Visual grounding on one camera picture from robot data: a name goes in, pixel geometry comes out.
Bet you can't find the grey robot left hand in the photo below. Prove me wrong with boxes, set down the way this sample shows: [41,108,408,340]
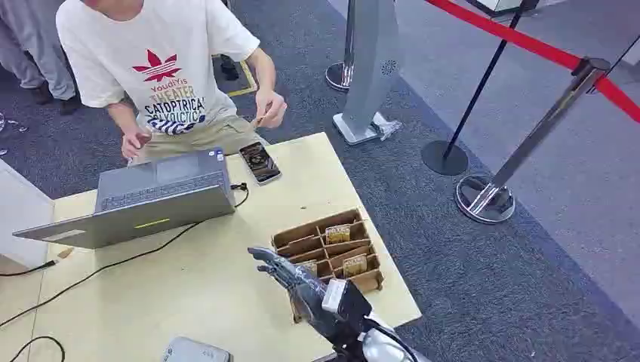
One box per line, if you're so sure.
[161,336,234,362]

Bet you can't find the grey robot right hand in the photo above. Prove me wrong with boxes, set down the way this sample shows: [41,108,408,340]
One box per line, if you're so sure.
[248,247,362,347]

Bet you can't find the printed card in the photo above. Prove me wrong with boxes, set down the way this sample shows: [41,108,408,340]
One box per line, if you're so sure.
[325,224,352,245]
[343,254,369,279]

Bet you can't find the wooden card box with dividers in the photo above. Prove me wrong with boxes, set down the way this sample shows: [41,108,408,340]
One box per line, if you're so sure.
[271,208,385,324]

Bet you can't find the black smartphone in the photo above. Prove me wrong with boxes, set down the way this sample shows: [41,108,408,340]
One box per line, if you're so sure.
[238,141,282,186]

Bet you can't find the grey laptop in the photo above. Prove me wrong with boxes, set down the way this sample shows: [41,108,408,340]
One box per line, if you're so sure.
[12,147,237,250]

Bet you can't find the person's left hand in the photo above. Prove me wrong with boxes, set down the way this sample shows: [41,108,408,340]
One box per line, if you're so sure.
[254,88,289,130]

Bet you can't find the person's hand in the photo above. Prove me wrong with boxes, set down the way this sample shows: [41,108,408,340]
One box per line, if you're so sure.
[254,88,289,130]
[121,127,153,161]

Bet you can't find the person's right hand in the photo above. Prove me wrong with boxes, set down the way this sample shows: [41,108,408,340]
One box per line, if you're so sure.
[121,127,153,161]

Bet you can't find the white cabinet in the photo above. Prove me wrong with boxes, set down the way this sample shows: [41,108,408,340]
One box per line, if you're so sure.
[0,159,55,272]

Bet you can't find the chrome stanchion with round base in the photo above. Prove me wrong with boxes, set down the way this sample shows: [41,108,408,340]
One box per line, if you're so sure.
[325,0,357,93]

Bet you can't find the grey kiosk stand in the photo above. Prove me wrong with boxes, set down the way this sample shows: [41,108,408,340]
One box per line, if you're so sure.
[331,0,404,147]

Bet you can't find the person's black shoe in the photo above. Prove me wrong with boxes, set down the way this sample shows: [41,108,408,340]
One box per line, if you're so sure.
[219,53,241,82]

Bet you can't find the seated person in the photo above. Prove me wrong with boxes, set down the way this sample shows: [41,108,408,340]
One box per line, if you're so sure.
[54,0,289,166]

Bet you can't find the red barrier belt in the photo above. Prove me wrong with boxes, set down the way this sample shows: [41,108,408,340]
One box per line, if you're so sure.
[425,0,640,124]

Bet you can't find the standing person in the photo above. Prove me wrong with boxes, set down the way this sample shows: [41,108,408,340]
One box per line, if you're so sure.
[0,0,82,117]

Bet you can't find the white box with black base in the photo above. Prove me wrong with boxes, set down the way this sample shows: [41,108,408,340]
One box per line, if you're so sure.
[467,0,542,17]

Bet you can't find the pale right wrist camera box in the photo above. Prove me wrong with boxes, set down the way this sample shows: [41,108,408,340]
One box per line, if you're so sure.
[321,279,348,314]

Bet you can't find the black laptop cable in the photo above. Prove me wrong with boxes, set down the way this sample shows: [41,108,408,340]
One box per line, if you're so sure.
[0,182,250,330]

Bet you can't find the black looped cable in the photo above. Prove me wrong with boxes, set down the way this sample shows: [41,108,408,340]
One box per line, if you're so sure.
[7,336,66,362]

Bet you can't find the black cable with plug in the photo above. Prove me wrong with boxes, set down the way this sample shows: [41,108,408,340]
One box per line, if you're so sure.
[0,259,57,278]

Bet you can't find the chrome stanchion post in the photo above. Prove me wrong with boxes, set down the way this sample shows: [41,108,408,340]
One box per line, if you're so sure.
[454,57,612,225]

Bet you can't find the thin black stanchion post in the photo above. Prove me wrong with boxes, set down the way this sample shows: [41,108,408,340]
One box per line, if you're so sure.
[586,33,640,96]

